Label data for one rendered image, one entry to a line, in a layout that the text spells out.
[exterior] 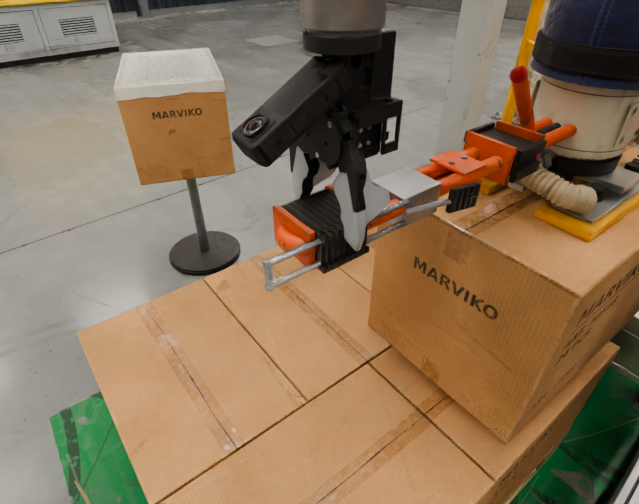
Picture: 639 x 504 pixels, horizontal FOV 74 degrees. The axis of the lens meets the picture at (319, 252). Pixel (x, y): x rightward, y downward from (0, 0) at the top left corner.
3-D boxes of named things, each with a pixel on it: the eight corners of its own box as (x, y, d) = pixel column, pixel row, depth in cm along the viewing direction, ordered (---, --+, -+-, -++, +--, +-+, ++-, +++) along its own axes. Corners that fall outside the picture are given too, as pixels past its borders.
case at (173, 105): (143, 134, 226) (122, 53, 202) (220, 126, 235) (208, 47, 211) (140, 186, 180) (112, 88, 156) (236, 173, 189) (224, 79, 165)
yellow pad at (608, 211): (619, 165, 91) (629, 143, 88) (672, 183, 85) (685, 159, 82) (531, 217, 75) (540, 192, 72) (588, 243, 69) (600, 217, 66)
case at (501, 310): (504, 241, 137) (544, 119, 113) (638, 311, 112) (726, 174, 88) (366, 324, 108) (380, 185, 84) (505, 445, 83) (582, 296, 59)
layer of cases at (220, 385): (368, 275, 206) (374, 204, 182) (570, 426, 143) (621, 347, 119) (115, 411, 148) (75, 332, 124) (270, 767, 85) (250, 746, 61)
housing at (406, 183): (402, 193, 62) (405, 164, 59) (438, 213, 57) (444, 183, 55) (366, 208, 58) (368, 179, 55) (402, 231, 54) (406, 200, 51)
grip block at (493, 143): (486, 151, 73) (495, 117, 70) (539, 172, 67) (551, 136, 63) (455, 164, 69) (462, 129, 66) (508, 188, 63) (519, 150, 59)
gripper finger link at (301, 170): (335, 202, 55) (355, 149, 48) (297, 217, 52) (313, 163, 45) (321, 186, 56) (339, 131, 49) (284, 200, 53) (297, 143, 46)
